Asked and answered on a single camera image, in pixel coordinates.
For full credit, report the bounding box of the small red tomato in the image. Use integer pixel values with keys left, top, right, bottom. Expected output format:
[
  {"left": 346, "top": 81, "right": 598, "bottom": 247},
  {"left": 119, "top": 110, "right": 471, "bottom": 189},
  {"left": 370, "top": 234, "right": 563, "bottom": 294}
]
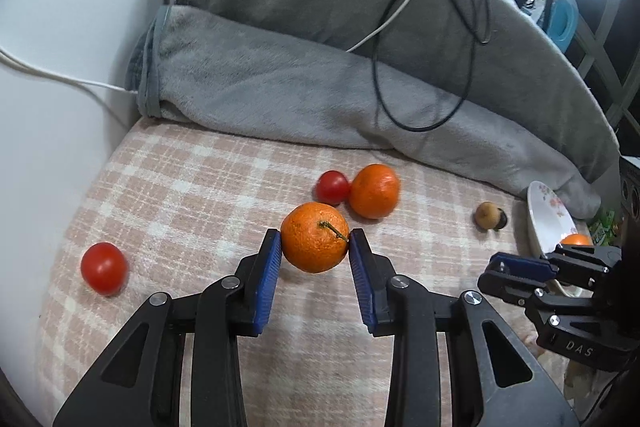
[{"left": 315, "top": 170, "right": 350, "bottom": 206}]

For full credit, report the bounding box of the green packet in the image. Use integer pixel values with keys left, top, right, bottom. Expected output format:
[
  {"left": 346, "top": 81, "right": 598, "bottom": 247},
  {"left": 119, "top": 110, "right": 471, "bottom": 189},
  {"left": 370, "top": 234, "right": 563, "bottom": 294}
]
[{"left": 589, "top": 211, "right": 620, "bottom": 249}]

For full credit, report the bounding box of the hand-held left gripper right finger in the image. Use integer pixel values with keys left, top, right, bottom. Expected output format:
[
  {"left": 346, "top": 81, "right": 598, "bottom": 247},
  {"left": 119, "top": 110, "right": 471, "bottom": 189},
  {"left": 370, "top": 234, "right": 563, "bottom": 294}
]
[{"left": 348, "top": 228, "right": 581, "bottom": 427}]

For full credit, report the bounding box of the white floral plate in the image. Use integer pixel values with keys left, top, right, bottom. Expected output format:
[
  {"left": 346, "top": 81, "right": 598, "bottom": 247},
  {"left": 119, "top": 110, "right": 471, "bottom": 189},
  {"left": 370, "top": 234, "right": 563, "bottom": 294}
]
[{"left": 526, "top": 181, "right": 596, "bottom": 298}]

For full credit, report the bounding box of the pink checked bedsheet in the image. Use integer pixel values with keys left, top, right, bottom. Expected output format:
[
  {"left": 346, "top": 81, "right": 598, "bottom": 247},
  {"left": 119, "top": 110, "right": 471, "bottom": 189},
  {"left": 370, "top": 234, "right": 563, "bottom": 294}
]
[{"left": 37, "top": 117, "right": 623, "bottom": 427}]

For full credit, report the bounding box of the brown round fruit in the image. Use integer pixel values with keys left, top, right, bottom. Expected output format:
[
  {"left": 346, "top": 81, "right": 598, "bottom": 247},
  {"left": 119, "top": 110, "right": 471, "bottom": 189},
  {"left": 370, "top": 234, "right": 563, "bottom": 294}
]
[{"left": 475, "top": 202, "right": 501, "bottom": 233}]

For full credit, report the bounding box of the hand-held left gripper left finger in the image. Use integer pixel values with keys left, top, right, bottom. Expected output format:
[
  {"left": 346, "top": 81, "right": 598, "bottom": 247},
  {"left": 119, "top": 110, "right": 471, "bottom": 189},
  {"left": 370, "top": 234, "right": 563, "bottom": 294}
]
[{"left": 52, "top": 228, "right": 283, "bottom": 427}]

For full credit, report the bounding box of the black cable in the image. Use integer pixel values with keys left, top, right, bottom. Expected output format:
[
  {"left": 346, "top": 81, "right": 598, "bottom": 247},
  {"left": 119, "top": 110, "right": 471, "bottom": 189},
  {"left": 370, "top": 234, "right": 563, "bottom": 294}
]
[{"left": 370, "top": 0, "right": 493, "bottom": 132}]

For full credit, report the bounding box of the orange mandarin with stem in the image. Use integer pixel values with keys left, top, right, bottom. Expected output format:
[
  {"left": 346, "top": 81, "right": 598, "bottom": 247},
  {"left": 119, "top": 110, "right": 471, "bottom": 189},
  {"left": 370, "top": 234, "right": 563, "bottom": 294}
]
[{"left": 280, "top": 202, "right": 350, "bottom": 274}]

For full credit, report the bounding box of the grey fleece blanket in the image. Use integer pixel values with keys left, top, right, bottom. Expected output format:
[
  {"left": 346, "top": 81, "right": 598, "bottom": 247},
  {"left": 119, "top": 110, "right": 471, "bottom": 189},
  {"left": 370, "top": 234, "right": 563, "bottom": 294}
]
[{"left": 127, "top": 0, "right": 621, "bottom": 219}]

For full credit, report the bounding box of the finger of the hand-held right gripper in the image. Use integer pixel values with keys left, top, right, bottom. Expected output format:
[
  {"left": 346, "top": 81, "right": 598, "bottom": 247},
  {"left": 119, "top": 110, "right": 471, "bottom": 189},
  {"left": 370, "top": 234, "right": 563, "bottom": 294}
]
[
  {"left": 477, "top": 252, "right": 562, "bottom": 308},
  {"left": 544, "top": 243, "right": 623, "bottom": 280}
]

